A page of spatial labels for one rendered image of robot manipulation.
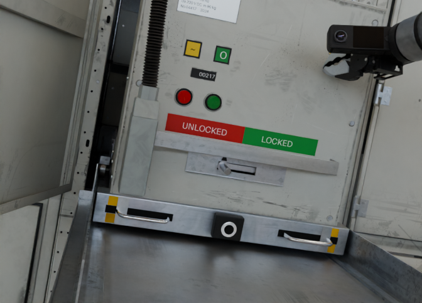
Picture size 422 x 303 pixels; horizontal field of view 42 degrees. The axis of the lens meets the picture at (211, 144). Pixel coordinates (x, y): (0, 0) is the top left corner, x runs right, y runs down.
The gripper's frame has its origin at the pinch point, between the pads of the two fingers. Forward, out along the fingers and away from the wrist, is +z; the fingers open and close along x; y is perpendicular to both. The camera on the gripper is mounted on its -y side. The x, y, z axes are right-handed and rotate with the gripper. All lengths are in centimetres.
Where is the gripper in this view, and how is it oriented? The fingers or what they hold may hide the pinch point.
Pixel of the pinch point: (324, 66)
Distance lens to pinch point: 114.0
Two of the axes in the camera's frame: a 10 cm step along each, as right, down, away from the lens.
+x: 0.6, -9.8, 1.6
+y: 8.9, 1.3, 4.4
